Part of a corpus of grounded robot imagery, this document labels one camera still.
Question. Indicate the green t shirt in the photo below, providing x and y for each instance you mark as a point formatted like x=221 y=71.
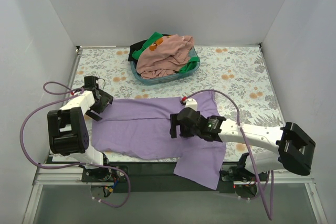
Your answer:
x=153 y=38

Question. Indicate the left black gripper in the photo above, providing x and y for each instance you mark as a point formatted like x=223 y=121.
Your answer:
x=102 y=102

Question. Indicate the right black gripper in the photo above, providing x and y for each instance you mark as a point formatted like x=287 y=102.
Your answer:
x=174 y=125

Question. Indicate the black t shirt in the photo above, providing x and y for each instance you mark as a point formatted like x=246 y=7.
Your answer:
x=137 y=47

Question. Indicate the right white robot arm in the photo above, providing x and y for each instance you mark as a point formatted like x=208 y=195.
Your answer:
x=288 y=147

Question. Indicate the aluminium frame rail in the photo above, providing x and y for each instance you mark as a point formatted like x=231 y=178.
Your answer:
x=60 y=174

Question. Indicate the floral table mat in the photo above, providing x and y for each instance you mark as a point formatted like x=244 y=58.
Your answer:
x=238 y=74

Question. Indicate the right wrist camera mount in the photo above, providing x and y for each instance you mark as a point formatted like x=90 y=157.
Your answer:
x=189 y=103

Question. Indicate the pink t shirt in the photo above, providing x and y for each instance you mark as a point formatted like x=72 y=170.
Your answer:
x=167 y=56

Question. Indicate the purple t shirt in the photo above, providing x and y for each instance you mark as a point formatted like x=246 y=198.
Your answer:
x=141 y=128

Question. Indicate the teal plastic basket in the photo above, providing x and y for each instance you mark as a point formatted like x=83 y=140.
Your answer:
x=165 y=79

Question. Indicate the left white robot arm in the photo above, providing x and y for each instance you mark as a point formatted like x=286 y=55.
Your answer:
x=68 y=134

